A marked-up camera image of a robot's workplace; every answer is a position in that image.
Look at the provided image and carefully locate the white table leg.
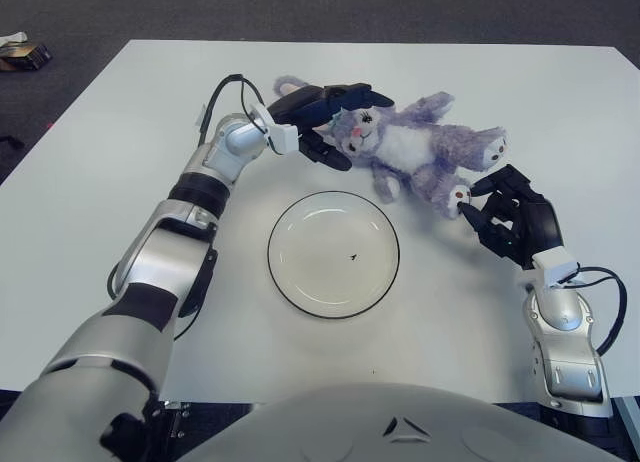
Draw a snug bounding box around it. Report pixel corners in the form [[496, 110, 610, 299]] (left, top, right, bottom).
[[614, 395, 640, 433]]

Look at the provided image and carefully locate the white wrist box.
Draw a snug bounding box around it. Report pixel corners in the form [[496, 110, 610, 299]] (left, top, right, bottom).
[[530, 247, 581, 288], [248, 101, 300, 156]]

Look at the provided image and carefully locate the purple plush bunny doll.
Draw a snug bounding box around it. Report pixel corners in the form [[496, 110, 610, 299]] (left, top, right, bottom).
[[272, 75, 509, 219]]

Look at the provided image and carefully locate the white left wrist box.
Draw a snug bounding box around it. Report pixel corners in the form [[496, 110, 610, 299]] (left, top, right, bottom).
[[248, 101, 300, 156]]

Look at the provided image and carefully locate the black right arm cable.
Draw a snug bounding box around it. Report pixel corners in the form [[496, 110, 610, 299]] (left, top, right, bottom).
[[557, 265, 629, 356]]

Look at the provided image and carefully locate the black box on floor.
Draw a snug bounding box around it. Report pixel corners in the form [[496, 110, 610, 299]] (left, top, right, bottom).
[[0, 42, 54, 73]]

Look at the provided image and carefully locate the grey robot torso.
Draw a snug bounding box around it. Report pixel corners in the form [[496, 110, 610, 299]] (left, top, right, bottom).
[[177, 381, 609, 462]]

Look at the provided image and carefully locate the metal table bracket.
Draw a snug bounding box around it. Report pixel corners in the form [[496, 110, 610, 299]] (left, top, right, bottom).
[[159, 400, 191, 438]]

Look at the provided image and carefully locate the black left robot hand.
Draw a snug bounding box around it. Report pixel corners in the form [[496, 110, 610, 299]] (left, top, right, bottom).
[[267, 82, 396, 172]]

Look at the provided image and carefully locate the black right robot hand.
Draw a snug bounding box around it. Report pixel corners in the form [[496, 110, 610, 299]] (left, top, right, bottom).
[[458, 164, 565, 271]]

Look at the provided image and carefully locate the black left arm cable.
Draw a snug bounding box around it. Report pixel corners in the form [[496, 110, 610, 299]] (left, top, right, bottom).
[[107, 74, 271, 341]]

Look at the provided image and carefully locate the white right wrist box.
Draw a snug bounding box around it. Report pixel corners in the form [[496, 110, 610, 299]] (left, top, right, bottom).
[[530, 247, 581, 288]]

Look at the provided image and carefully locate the white plate black rim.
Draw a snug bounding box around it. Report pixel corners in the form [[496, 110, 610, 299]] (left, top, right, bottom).
[[267, 190, 401, 319]]

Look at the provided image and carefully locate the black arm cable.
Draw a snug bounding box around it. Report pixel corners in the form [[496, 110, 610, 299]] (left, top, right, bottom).
[[557, 265, 629, 356], [107, 74, 271, 341]]

